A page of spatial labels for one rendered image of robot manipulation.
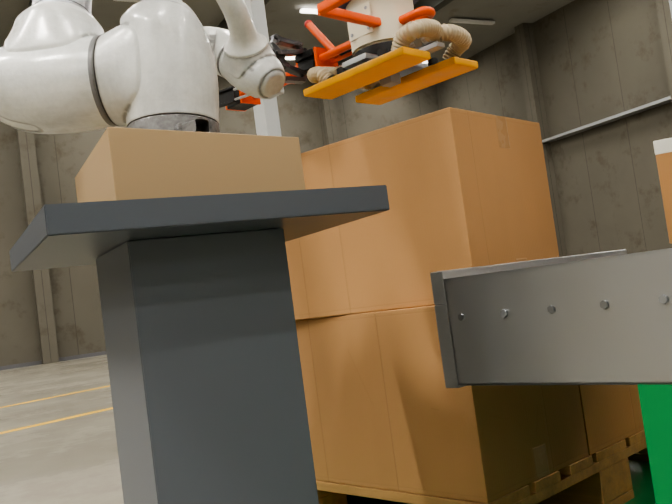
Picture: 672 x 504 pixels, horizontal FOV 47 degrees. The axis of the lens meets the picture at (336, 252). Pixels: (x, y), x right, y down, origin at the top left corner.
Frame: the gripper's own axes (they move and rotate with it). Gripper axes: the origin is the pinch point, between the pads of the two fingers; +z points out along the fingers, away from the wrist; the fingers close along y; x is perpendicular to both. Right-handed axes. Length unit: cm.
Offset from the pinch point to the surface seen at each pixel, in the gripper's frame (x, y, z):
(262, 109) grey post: -239, -67, 185
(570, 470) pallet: 56, 110, 8
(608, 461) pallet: 57, 112, 25
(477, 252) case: 57, 59, -17
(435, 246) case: 49, 57, -20
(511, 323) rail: 77, 73, -38
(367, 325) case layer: 28, 72, -22
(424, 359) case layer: 43, 80, -22
